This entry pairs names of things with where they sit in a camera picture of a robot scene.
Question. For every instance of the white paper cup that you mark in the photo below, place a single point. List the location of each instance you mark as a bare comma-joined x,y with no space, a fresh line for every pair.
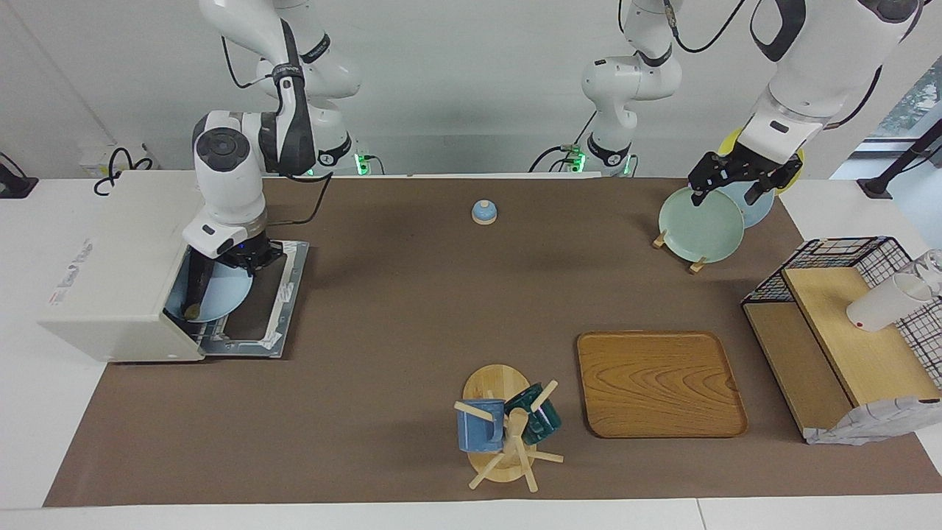
883,303

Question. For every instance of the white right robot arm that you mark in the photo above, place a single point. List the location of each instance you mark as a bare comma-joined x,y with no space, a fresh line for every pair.
228,177

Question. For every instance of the black angled stand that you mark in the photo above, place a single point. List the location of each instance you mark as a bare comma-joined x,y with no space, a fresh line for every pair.
901,165

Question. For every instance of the rectangular wooden tray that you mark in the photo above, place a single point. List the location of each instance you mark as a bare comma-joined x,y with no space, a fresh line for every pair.
659,386

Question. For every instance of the cream toaster oven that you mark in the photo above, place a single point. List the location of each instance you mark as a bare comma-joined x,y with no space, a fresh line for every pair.
110,280

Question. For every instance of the wooden mug tree stand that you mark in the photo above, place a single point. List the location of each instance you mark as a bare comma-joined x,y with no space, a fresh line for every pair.
494,383

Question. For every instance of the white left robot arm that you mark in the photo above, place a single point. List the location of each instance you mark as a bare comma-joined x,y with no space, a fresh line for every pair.
817,66

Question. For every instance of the dark purple eggplant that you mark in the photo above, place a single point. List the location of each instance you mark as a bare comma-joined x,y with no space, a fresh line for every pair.
195,291

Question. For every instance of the blue mug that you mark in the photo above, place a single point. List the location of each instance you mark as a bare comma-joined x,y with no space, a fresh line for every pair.
478,430

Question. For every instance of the wooden crate with mesh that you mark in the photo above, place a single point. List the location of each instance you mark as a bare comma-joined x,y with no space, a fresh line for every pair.
861,353

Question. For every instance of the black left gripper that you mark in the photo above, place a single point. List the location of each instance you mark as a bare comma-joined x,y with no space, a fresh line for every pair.
743,163

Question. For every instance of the dark green mug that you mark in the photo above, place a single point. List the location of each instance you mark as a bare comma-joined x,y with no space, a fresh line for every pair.
541,419

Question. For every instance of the brown table mat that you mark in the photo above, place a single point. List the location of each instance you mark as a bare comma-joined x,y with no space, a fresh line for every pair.
441,331

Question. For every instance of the large light blue plate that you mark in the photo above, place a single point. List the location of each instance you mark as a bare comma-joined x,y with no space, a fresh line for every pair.
758,213

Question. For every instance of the clear glass cup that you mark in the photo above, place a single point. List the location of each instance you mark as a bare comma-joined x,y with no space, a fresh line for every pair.
931,265

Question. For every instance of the wooden plate rack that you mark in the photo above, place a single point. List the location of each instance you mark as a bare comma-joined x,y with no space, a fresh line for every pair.
695,266

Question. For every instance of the pale green plate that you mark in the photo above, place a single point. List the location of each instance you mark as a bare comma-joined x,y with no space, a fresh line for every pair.
699,227

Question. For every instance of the black clamp mount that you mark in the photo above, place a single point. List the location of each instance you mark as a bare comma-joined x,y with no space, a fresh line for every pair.
15,184

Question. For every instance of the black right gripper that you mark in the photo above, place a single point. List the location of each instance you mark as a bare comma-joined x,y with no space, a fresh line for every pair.
254,252

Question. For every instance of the yellow plate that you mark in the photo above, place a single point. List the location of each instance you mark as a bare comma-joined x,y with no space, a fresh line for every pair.
796,173

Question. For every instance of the small blue lid wooden knob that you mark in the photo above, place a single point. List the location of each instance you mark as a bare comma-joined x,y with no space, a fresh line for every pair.
484,213

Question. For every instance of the light blue round plate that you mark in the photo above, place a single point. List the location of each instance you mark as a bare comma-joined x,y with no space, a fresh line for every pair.
224,298

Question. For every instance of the toaster oven glass door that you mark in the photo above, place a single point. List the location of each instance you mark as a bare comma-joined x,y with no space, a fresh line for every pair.
283,294

